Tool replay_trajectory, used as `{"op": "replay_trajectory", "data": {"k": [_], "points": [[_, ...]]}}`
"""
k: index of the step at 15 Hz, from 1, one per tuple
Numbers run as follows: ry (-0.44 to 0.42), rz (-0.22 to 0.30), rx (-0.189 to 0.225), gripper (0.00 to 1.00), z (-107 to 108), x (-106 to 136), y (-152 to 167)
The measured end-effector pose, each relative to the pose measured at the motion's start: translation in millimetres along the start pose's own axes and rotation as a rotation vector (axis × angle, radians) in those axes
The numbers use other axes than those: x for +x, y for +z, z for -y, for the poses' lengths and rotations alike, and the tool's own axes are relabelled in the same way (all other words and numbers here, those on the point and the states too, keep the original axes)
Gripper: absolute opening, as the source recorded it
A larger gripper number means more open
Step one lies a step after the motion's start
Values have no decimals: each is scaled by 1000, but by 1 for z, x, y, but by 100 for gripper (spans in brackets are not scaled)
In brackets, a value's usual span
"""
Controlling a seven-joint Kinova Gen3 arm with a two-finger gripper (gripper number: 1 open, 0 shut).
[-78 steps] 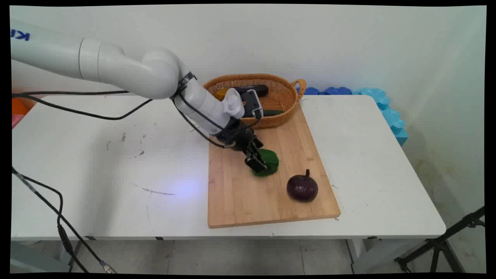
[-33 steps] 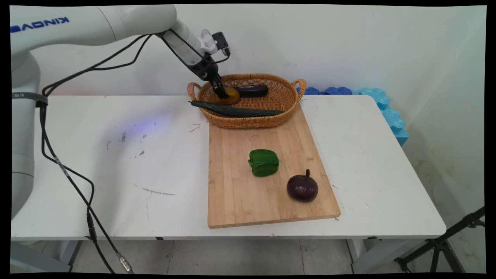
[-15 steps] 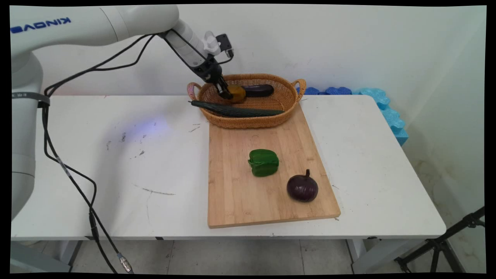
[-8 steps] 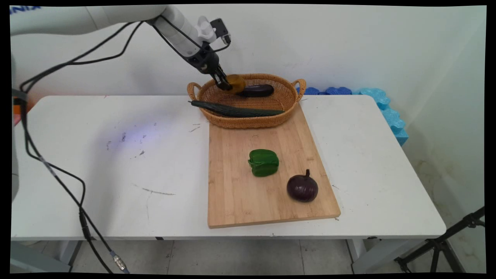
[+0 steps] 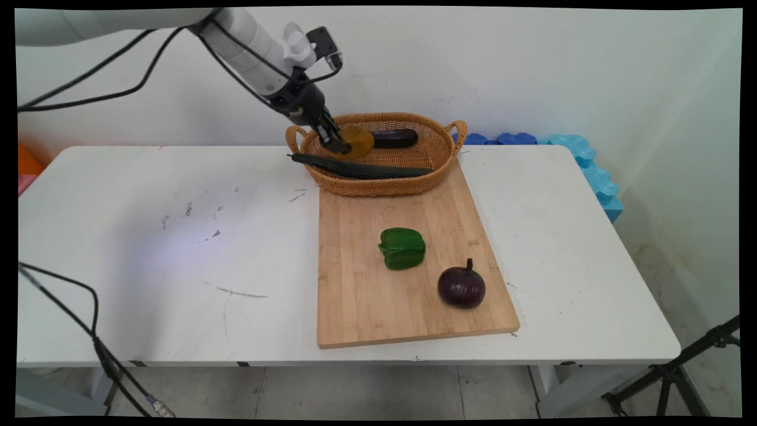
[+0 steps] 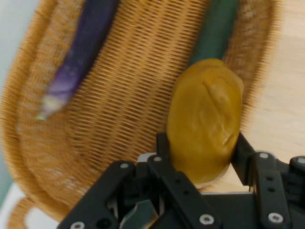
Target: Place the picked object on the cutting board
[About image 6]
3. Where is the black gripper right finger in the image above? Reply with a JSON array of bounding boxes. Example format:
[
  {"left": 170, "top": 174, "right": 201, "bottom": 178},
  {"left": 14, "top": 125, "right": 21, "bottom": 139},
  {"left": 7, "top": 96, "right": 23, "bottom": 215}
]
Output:
[{"left": 230, "top": 132, "right": 305, "bottom": 229}]

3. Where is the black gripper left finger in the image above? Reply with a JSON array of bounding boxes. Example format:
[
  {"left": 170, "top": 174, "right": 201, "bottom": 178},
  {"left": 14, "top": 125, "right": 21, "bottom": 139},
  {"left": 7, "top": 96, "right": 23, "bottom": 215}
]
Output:
[{"left": 57, "top": 132, "right": 222, "bottom": 229}]

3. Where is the yellow potato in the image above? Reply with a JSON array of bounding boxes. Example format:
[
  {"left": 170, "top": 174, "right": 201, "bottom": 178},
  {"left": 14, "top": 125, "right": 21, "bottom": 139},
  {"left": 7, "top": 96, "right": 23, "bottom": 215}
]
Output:
[{"left": 166, "top": 58, "right": 244, "bottom": 189}]

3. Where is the woven wicker basket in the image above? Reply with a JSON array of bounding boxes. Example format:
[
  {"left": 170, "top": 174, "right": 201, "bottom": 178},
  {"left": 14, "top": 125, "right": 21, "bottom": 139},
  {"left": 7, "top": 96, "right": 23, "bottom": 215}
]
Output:
[{"left": 0, "top": 0, "right": 284, "bottom": 229}]

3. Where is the purple toy eggplant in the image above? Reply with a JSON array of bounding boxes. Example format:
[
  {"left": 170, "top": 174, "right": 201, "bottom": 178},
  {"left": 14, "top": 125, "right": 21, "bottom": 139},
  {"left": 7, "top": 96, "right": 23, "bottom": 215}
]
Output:
[{"left": 35, "top": 0, "right": 120, "bottom": 121}]

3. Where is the dark green toy cucumber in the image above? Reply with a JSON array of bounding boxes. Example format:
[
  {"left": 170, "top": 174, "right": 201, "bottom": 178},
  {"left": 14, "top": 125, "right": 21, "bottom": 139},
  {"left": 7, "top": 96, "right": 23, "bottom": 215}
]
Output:
[{"left": 188, "top": 0, "right": 239, "bottom": 67}]

